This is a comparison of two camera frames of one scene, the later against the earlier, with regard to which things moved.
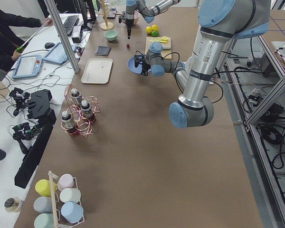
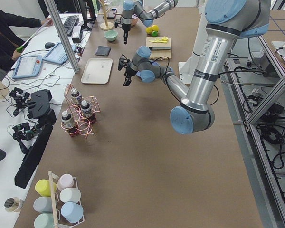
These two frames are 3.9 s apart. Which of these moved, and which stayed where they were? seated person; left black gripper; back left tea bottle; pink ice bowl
Moved: left black gripper
Stayed: seated person; pink ice bowl; back left tea bottle
